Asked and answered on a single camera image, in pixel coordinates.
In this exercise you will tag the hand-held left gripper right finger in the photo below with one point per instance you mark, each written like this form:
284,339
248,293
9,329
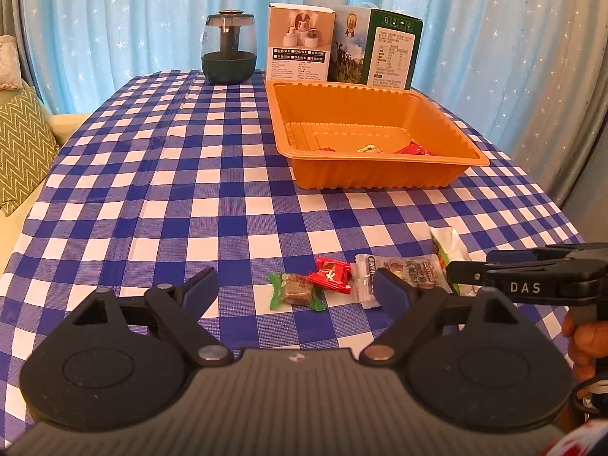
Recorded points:
392,292

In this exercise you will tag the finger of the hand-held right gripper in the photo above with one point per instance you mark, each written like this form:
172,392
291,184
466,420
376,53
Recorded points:
470,273
522,255

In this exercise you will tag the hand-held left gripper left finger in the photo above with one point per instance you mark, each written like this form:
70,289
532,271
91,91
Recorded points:
199,292

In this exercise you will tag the clear packet with dark snack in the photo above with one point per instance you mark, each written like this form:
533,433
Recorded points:
418,270

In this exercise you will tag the long white green packet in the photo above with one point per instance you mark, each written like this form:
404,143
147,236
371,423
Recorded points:
449,247

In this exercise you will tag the red candy with white print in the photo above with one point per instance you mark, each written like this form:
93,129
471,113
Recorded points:
332,275

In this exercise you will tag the brown candy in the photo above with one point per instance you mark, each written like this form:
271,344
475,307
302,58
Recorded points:
294,289

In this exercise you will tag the orange plastic tray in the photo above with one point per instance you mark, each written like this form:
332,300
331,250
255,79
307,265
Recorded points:
370,171

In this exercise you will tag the large red snack packet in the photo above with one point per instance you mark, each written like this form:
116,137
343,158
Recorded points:
414,148

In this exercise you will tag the yellow green candy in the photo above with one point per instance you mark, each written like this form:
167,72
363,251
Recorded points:
369,148

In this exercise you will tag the small red candy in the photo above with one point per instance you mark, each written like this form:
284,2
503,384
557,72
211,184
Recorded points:
325,148

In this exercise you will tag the person's right hand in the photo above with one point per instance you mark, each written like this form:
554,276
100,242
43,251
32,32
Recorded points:
586,346

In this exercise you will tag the blue white checkered tablecloth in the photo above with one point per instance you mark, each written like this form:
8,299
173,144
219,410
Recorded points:
166,199

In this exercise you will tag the red white printed cloth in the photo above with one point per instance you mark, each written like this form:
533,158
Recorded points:
579,444

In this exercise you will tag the grey curtain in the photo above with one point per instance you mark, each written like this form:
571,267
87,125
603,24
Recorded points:
7,0
589,104

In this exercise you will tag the pale yellow sofa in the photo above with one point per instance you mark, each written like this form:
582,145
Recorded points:
66,126

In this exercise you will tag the green zigzag cushion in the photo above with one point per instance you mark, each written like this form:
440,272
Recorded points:
21,152

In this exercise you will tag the glass teapot with dark base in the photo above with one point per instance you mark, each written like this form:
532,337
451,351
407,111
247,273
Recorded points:
228,64

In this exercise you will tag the green cardboard box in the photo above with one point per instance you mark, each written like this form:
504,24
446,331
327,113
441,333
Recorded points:
389,52

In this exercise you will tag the white cardboard box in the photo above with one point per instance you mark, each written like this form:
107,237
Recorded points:
299,42

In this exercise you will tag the blue star-print sheer curtain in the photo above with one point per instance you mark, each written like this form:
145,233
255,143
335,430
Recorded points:
142,19

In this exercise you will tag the white cushion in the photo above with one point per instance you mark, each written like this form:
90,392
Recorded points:
7,64

